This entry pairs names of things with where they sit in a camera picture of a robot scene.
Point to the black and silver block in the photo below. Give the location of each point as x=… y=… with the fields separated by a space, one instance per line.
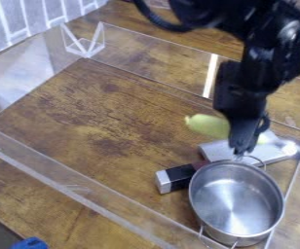
x=174 y=178

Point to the silver flat rectangular box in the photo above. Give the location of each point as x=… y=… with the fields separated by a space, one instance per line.
x=270 y=150

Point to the silver metal pot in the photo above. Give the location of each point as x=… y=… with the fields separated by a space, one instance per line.
x=237 y=202

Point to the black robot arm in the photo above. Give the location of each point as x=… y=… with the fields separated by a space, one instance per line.
x=266 y=25

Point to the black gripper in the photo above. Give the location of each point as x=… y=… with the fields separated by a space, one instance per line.
x=244 y=84

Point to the clear acrylic enclosure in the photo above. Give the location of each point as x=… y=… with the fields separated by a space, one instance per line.
x=98 y=94

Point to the spoon with yellow handle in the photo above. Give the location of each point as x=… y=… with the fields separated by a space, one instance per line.
x=216 y=127

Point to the blue object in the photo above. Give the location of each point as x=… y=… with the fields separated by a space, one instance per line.
x=30 y=243

